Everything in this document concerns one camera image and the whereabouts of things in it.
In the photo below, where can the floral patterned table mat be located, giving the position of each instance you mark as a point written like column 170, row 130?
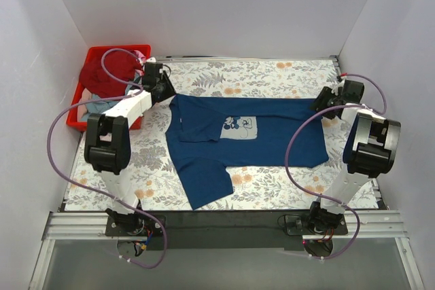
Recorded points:
column 153, row 176

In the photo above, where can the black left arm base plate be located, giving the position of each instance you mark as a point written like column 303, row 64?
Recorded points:
column 132, row 224

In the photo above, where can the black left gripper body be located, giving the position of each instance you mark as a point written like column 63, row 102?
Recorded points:
column 164, row 87

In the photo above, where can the aluminium frame rail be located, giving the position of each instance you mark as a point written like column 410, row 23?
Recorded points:
column 225, row 250

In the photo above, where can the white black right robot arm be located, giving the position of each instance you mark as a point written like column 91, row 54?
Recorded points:
column 370, row 149

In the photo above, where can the light blue t-shirt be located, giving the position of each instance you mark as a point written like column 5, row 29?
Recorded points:
column 83, row 111

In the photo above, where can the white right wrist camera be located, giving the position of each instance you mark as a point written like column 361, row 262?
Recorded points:
column 341, row 79

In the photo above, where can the red plastic bin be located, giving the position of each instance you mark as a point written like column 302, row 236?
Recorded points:
column 93, row 53

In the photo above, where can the blue Mickey Mouse t-shirt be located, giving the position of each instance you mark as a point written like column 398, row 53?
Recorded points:
column 209, row 134

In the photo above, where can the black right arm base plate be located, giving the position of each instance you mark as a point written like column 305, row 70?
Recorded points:
column 309, row 223

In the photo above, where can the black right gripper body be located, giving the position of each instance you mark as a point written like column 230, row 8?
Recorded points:
column 325, row 100

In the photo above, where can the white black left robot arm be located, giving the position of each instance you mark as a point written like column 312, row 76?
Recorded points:
column 107, row 145

